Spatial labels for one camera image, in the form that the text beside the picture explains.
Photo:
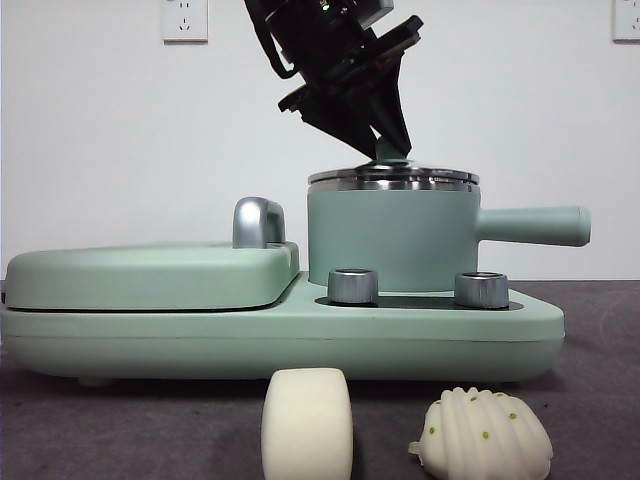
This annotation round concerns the glass pot lid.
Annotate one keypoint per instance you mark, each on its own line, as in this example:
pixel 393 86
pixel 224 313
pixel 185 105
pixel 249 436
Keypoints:
pixel 395 176

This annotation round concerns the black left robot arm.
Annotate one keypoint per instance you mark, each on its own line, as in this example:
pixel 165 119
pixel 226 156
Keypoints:
pixel 310 35

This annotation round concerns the green breakfast machine base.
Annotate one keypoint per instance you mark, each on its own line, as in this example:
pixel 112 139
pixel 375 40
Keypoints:
pixel 250 340

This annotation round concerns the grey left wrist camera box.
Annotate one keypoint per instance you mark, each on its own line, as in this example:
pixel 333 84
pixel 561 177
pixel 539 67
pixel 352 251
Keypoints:
pixel 382 4

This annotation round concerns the white rectangular steamed bun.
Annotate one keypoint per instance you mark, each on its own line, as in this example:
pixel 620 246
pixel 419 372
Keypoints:
pixel 307 425

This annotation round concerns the white wall socket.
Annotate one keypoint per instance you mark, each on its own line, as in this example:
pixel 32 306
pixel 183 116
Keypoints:
pixel 184 22
pixel 627 20

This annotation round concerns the silver control knob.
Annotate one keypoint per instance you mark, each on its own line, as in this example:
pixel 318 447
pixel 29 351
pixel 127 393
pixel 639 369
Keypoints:
pixel 481 291
pixel 352 287

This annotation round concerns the white shell-shaped bun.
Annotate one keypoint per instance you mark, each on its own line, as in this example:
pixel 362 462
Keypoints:
pixel 485 440

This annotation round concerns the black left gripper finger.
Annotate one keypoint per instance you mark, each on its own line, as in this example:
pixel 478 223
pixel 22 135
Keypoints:
pixel 395 115
pixel 350 127

